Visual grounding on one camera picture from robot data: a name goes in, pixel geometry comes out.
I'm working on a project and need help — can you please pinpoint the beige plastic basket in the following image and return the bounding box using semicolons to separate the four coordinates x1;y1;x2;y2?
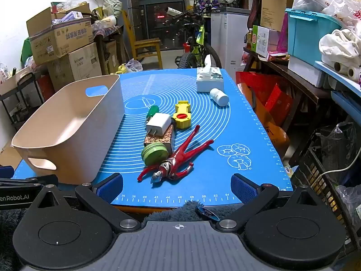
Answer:
11;74;125;185

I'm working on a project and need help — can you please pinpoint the blue silicone mat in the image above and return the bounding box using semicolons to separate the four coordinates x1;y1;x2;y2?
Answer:
13;68;294;206

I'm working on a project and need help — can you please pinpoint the clear plastic bag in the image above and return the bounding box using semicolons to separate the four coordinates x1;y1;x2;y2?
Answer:
125;59;144;73

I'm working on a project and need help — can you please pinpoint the red silver action figure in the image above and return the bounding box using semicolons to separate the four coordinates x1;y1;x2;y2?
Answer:
137;125;214;187

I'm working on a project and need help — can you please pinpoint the green white carton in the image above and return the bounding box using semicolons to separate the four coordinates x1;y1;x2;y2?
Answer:
252;25;283;58

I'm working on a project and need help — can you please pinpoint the white cable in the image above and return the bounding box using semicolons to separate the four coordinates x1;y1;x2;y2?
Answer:
320;164;361;179

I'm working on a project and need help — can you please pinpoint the white freezer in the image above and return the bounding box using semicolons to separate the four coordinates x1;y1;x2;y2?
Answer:
210;8;250;77

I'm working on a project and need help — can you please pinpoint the black metal cart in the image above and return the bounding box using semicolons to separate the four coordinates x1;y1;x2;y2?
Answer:
0;72;46;129

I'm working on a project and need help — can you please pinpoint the yellow plastic toy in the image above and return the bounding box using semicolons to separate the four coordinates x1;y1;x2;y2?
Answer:
173;101;192;129

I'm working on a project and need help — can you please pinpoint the open cardboard box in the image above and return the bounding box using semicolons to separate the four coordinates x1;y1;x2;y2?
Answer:
26;4;94;65

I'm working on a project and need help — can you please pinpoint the white foam box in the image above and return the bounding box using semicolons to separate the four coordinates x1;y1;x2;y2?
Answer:
287;55;325;88

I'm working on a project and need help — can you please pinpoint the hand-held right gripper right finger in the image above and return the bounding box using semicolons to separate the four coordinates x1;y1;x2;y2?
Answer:
216;173;319;229

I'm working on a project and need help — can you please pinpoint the tall cardboard box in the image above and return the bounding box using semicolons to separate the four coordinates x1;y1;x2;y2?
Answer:
259;0;294;32

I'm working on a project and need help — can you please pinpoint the green handled tool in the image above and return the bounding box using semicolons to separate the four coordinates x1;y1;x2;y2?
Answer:
146;105;160;122

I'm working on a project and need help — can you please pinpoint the red gift bag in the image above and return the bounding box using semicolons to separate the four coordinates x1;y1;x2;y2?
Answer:
235;72;294;127

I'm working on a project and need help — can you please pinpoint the green bag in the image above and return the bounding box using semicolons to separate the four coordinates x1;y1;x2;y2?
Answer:
21;37;32;66

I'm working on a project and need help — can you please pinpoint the orange bag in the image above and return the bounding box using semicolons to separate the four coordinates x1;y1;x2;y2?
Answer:
243;83;290;159

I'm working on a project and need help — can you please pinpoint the black green bicycle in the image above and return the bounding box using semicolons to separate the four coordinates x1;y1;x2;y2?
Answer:
175;7;223;69

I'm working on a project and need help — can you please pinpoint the black plastic crate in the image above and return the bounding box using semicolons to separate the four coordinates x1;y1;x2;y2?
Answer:
290;131;361;258

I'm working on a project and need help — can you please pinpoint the white cloth bundle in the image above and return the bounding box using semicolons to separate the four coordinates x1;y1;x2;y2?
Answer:
319;28;361;69

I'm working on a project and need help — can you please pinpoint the white pill bottle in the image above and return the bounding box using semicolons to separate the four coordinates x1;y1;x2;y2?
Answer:
210;88;230;107

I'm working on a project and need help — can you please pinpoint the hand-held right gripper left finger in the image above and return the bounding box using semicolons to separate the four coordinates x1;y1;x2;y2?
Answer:
36;173;141;230

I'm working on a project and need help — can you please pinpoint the grey fuzzy cloth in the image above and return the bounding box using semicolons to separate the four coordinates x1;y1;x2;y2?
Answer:
0;200;246;271

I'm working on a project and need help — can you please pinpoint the wooden chair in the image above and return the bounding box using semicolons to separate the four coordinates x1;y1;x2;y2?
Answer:
122;10;163;69

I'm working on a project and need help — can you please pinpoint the white charger plug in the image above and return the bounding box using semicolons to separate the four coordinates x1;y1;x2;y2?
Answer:
146;113;173;138

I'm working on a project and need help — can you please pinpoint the brown cork block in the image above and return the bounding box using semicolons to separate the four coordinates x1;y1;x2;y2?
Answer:
144;124;176;153

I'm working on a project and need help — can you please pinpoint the dark wooden table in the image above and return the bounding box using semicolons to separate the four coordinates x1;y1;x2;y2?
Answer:
243;48;331;168

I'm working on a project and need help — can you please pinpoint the blue plastic storage bin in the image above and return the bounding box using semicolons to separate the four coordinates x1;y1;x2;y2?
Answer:
285;8;343;67

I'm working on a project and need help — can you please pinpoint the white printed tissue box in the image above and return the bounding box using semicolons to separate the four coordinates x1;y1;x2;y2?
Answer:
196;55;224;92

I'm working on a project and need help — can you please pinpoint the dark side table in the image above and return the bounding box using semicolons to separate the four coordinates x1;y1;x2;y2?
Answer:
93;25;125;74

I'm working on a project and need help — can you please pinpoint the large cardboard box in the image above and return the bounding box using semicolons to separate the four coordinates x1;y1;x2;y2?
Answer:
46;43;103;91

